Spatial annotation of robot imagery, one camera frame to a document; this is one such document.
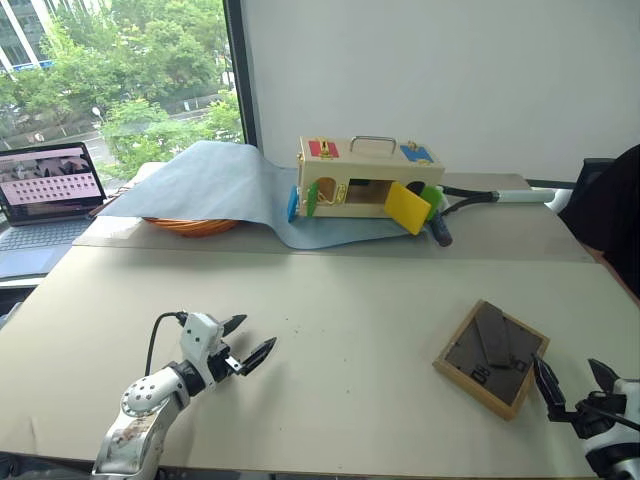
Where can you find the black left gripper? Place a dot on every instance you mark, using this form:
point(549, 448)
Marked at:
point(220, 362)

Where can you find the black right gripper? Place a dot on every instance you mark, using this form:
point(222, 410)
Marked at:
point(597, 412)

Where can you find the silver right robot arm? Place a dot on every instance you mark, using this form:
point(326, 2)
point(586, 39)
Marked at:
point(617, 450)

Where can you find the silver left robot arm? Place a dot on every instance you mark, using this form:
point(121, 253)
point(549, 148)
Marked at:
point(145, 400)

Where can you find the orange woven basket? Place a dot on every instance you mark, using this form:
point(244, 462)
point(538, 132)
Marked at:
point(192, 226)

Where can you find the light blue cloth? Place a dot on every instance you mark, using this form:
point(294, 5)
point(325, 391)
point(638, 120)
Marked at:
point(210, 180)

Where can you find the black office chair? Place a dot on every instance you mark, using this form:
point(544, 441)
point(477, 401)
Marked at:
point(612, 210)

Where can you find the black and white racket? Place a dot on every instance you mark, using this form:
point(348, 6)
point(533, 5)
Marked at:
point(515, 195)

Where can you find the wooden lock activity box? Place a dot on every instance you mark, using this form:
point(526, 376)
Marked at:
point(360, 172)

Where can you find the grey laptop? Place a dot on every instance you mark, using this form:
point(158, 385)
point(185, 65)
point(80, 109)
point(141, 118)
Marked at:
point(47, 200)

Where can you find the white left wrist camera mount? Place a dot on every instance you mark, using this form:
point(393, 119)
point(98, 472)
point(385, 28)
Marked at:
point(197, 337)

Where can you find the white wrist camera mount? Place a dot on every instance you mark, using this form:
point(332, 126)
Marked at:
point(629, 389)
point(197, 337)

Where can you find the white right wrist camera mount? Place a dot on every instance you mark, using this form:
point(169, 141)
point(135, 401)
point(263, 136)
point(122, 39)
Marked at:
point(629, 389)

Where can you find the wooden picture frame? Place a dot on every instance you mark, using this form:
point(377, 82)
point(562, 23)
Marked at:
point(480, 360)

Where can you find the dark window frame post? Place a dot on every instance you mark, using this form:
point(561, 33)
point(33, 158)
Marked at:
point(242, 70)

